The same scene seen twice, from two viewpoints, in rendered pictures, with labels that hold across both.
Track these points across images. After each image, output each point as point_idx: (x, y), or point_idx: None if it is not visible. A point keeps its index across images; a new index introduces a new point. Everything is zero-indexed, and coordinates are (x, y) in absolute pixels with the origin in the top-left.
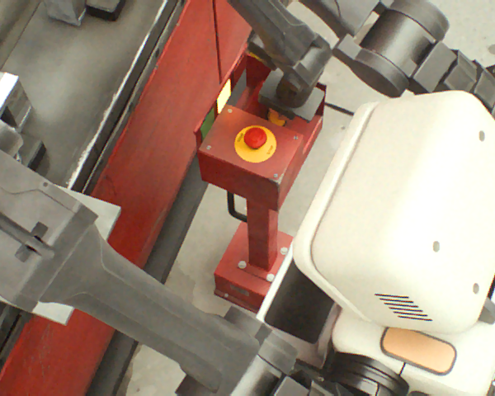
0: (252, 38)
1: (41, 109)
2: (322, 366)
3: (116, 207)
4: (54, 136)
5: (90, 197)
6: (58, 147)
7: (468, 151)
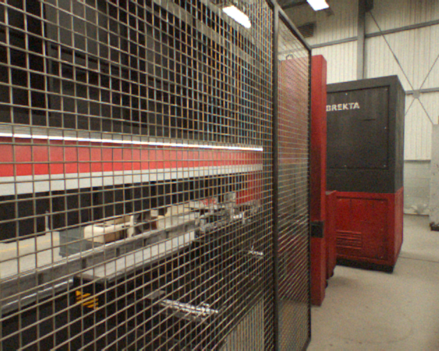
0: (148, 221)
1: (198, 228)
2: (155, 226)
3: (184, 206)
4: (196, 227)
5: (188, 207)
6: (196, 226)
7: None
